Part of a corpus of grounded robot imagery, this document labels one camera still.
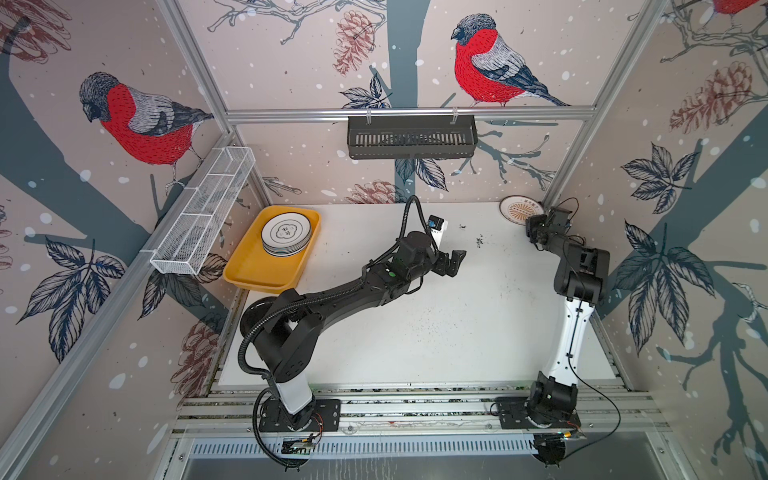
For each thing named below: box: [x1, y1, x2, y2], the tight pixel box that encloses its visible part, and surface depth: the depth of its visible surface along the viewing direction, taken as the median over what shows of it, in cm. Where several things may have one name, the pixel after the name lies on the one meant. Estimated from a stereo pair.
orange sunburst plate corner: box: [499, 195, 545, 226], surface depth 124 cm
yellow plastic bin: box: [223, 205, 321, 294], surface depth 105 cm
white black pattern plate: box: [261, 212, 312, 257], surface depth 109 cm
